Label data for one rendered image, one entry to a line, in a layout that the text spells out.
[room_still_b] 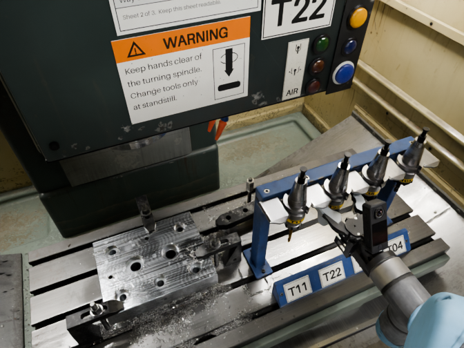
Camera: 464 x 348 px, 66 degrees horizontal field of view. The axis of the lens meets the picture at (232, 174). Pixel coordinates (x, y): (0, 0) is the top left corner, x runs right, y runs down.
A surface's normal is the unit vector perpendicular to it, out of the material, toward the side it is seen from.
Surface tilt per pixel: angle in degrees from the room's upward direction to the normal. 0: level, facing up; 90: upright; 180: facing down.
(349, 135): 24
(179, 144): 90
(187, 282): 0
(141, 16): 90
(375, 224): 60
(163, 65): 90
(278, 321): 0
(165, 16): 90
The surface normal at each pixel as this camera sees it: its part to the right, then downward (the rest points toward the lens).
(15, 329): 0.36, -0.75
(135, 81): 0.40, 0.66
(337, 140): -0.38, -0.51
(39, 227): 0.00, -0.70
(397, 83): -0.92, 0.29
